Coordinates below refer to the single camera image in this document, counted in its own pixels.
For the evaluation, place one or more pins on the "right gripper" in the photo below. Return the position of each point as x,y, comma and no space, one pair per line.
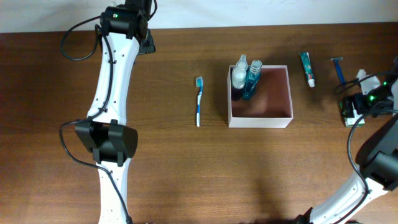
363,106

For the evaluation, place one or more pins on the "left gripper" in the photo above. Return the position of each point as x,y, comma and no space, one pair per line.
149,47

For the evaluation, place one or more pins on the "green white soap box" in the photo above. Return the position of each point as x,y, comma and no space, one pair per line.
354,121

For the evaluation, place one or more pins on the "blue white toothbrush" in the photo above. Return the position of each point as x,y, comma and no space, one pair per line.
199,84

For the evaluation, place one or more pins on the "green toothpaste tube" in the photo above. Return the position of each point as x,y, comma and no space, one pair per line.
304,56

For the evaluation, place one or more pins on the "clear spray bottle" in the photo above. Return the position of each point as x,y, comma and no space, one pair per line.
238,78

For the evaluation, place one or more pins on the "blue mouthwash bottle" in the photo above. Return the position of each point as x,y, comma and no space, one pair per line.
252,78

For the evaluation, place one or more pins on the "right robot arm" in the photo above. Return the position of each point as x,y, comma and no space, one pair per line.
375,165

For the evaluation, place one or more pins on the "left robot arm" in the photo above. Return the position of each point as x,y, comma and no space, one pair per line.
124,34

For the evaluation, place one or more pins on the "blue disposable razor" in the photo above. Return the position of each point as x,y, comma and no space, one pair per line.
339,72

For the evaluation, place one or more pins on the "pink cardboard box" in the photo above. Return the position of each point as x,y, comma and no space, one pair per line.
270,107

